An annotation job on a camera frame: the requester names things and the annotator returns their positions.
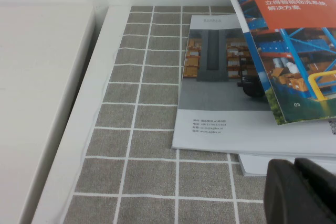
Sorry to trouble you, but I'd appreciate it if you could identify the white booklet with grey photo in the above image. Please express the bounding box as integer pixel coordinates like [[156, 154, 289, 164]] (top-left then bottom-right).
[[171, 15, 336, 161]]

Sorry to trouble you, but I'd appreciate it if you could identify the grey grid tablecloth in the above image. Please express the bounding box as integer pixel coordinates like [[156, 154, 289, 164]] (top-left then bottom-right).
[[61, 5, 271, 224]]

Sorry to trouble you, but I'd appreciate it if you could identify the white side panel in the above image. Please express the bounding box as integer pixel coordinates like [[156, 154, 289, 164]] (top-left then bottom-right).
[[0, 3, 97, 224]]

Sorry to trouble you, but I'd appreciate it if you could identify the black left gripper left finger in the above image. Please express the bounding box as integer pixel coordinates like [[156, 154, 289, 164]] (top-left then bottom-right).
[[263, 158, 332, 224]]

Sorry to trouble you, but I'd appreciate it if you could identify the glossy colour brochure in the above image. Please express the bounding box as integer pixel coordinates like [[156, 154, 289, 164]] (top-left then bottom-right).
[[227, 0, 336, 126]]

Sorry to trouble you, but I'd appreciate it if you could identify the white QR code booklet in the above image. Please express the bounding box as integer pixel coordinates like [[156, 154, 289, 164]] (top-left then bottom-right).
[[238, 153, 336, 177]]

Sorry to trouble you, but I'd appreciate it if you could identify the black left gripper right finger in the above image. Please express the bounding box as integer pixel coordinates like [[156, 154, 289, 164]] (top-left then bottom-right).
[[293, 157, 336, 224]]

